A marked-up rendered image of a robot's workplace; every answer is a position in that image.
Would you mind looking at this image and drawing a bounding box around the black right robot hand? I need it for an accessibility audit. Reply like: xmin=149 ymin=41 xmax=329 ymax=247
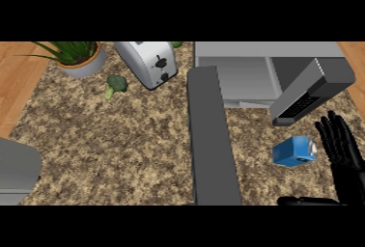
xmin=276 ymin=110 xmax=365 ymax=206

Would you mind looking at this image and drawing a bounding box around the blue milk carton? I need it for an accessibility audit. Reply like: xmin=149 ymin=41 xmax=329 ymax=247
xmin=270 ymin=135 xmax=319 ymax=169

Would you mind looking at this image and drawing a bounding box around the grey microwave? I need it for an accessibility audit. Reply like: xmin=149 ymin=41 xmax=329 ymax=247
xmin=193 ymin=41 xmax=356 ymax=127

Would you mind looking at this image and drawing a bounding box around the dark grey microwave door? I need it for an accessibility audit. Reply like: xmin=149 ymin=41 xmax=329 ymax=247
xmin=185 ymin=66 xmax=244 ymax=206

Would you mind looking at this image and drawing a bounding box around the silver toaster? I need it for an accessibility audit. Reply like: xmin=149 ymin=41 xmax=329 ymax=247
xmin=112 ymin=41 xmax=180 ymax=92

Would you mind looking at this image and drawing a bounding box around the green broccoli floret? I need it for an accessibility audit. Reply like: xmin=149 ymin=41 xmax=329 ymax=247
xmin=102 ymin=74 xmax=130 ymax=100

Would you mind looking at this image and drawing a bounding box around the potted green plant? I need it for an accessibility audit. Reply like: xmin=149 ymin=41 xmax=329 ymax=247
xmin=21 ymin=41 xmax=108 ymax=79

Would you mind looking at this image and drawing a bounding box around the grey appliance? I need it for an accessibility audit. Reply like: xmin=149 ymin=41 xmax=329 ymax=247
xmin=0 ymin=137 xmax=44 ymax=206

